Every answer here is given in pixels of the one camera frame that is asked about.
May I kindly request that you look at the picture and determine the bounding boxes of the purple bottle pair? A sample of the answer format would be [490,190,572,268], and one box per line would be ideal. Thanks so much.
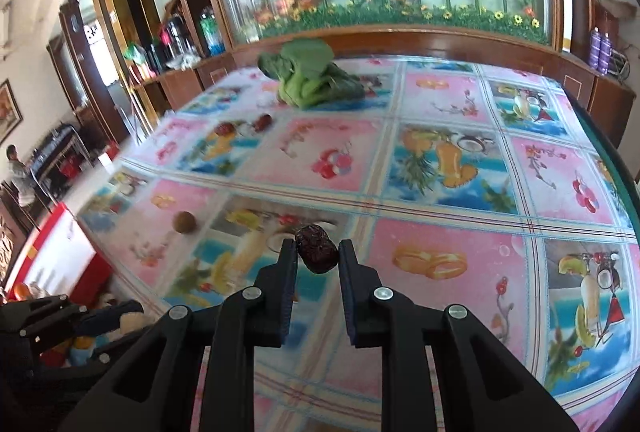
[588,28,613,75]

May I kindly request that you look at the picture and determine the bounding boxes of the orange tangerine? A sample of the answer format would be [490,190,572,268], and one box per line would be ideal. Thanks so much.
[13,282,34,301]
[72,337,96,354]

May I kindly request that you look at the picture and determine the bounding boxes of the framed wall painting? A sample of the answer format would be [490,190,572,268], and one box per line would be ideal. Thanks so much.
[0,80,23,143]

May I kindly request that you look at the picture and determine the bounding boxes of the seated person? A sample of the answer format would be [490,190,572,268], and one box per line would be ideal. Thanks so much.
[6,145,36,207]

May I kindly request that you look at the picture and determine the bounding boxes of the green bok choy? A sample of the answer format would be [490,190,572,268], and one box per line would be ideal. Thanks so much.
[257,38,366,110]

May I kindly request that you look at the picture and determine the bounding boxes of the green water bottle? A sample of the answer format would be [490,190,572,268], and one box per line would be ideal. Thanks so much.
[200,7,226,56]

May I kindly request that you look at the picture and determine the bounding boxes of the fruit pattern tablecloth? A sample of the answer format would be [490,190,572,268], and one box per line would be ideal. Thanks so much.
[78,57,639,431]

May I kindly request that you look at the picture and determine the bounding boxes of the red jujube far left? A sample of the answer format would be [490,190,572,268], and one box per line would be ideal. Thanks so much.
[214,122,235,137]

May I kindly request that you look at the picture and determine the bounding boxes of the brown longan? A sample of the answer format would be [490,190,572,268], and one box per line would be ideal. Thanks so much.
[171,211,198,235]

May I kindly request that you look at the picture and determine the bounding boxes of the dark red jujube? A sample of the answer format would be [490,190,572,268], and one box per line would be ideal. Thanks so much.
[295,225,340,275]

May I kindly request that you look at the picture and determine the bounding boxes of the red jujube near cabbage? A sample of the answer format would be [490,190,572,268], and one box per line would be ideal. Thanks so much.
[253,113,272,133]

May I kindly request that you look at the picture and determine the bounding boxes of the wooden low cabinet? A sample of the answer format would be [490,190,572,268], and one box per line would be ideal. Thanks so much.
[146,25,636,147]

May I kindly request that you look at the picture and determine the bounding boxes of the black thermos jug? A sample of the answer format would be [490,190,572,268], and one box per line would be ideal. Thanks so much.
[165,14,198,58]

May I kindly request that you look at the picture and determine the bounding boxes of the red white shallow box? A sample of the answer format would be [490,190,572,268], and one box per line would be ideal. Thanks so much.
[6,203,113,306]

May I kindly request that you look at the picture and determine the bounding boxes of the dark side table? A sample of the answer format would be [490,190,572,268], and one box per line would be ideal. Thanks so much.
[30,123,93,201]

